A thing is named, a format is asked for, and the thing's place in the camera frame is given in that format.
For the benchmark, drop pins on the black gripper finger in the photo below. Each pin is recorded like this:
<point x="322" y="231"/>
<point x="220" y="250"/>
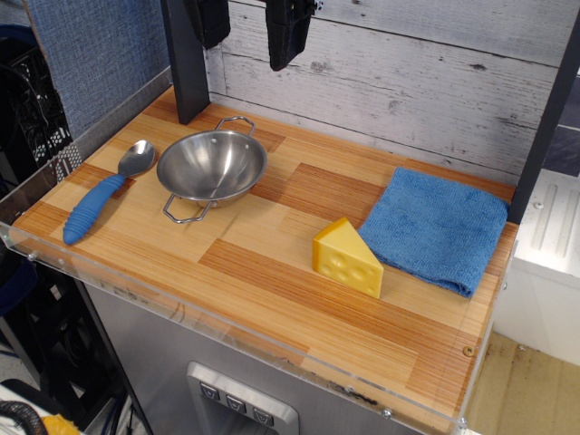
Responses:
<point x="287" y="24"/>
<point x="211" y="21"/>

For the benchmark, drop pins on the white ribbed box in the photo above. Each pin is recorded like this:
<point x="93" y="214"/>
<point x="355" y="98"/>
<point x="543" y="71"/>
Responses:
<point x="548" y="234"/>

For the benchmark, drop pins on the blue handled metal spoon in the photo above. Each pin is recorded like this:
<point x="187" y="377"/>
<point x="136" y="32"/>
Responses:
<point x="136" y="160"/>

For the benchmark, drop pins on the steel dispenser panel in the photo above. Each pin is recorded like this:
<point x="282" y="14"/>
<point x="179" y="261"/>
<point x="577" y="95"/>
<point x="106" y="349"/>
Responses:
<point x="242" y="401"/>

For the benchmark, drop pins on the dark grey right post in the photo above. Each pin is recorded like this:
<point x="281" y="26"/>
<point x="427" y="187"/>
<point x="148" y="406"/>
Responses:
<point x="555" y="105"/>

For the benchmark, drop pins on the dark grey left post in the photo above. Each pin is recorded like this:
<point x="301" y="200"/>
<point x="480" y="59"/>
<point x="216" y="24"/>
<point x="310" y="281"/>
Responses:
<point x="187" y="61"/>

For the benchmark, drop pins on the black crate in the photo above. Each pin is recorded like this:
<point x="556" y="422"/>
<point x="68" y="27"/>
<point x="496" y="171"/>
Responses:
<point x="34" y="128"/>

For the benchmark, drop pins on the yellow cheese wedge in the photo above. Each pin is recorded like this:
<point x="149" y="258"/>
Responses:
<point x="340" y="253"/>

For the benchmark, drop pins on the clear acrylic guard rail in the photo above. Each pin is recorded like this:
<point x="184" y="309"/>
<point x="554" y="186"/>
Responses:
<point x="233" y="300"/>

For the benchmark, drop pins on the blue folded cloth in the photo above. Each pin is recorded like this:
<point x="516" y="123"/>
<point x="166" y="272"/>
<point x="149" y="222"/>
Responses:
<point x="440" y="231"/>

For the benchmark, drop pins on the steel bowl with handles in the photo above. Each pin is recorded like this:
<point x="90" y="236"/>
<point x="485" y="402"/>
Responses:
<point x="212" y="168"/>

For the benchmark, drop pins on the dark grey post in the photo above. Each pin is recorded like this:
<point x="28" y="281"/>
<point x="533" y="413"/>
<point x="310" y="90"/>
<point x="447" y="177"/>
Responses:
<point x="555" y="105"/>
<point x="187" y="61"/>

